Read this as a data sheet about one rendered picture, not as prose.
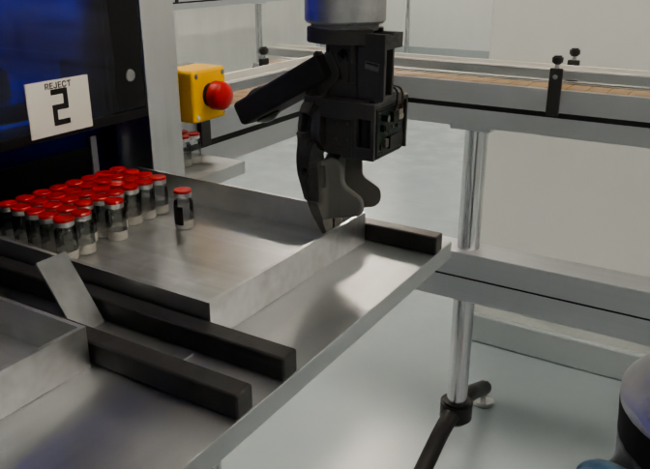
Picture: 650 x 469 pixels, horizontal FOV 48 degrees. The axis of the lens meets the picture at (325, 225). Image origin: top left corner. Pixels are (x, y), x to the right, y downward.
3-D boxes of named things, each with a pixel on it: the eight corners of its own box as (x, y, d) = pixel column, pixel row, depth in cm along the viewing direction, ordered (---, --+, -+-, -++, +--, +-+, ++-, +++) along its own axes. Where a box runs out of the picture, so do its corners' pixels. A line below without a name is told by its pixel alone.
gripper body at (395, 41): (370, 170, 66) (374, 33, 61) (291, 157, 70) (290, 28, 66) (406, 152, 72) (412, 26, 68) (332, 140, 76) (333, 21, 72)
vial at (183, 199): (171, 227, 84) (168, 192, 82) (184, 222, 85) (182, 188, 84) (186, 231, 83) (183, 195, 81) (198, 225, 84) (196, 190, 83)
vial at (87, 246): (71, 252, 77) (65, 212, 75) (87, 247, 78) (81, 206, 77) (84, 257, 76) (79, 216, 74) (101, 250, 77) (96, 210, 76)
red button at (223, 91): (197, 110, 101) (195, 81, 99) (216, 105, 104) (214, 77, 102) (219, 113, 99) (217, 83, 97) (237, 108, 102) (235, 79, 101)
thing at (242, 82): (139, 197, 107) (129, 91, 101) (67, 182, 114) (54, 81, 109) (361, 115, 162) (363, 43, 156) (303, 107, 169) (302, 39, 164)
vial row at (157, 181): (39, 255, 76) (32, 215, 74) (160, 208, 90) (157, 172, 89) (52, 260, 75) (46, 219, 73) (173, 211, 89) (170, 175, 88)
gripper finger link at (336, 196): (356, 257, 70) (358, 165, 67) (304, 245, 73) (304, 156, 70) (370, 247, 73) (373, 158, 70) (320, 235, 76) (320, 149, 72)
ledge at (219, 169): (118, 180, 109) (116, 167, 108) (177, 161, 119) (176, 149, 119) (189, 195, 102) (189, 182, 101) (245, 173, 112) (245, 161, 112)
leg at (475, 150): (431, 425, 181) (450, 122, 155) (445, 406, 189) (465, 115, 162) (465, 436, 177) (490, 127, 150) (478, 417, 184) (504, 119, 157)
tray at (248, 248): (-38, 256, 76) (-44, 225, 75) (142, 191, 97) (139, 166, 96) (212, 341, 60) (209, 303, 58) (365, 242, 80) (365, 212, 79)
